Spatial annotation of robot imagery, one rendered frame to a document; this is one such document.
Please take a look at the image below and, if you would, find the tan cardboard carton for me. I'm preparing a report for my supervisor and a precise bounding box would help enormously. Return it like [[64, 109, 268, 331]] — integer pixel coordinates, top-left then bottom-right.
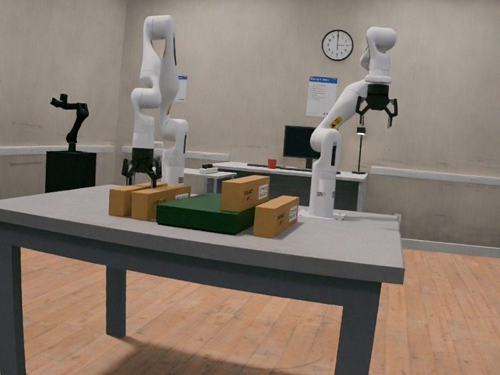
[[220, 175, 270, 212], [131, 184, 191, 221], [253, 195, 299, 238], [108, 182, 168, 217]]

